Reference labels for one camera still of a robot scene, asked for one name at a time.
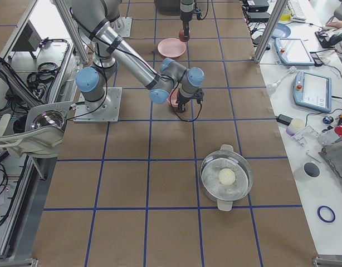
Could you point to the blue teach pendant upper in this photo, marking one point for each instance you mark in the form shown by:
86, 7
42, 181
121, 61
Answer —
292, 52

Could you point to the red apple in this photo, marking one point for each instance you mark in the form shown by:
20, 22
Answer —
180, 35

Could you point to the blue plate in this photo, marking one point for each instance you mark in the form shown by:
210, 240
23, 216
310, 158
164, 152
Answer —
281, 31

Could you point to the white cup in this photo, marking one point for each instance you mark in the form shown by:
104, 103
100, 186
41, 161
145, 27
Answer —
307, 171

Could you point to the white steamed bun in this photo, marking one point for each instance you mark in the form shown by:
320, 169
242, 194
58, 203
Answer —
226, 176

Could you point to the grey cloth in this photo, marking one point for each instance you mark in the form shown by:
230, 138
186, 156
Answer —
332, 155

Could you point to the black computer box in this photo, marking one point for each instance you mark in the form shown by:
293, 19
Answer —
256, 10

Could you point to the pink bowl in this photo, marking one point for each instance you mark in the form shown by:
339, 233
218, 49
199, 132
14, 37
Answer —
172, 99

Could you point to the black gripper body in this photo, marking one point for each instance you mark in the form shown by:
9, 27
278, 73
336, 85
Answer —
184, 98
185, 14

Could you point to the steel bowl on chair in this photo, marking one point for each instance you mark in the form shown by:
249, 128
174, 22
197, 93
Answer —
48, 118

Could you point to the blue teach pendant lower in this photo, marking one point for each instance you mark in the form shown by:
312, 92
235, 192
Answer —
312, 91

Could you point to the steel steamer pot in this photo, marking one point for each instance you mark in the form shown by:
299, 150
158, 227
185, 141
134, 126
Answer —
225, 195

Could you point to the pink plate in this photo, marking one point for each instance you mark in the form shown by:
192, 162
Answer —
171, 48

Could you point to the blue teach pendant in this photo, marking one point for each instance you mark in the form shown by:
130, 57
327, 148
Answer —
312, 91
292, 52

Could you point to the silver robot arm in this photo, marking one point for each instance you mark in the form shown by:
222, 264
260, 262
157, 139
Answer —
97, 20
186, 14

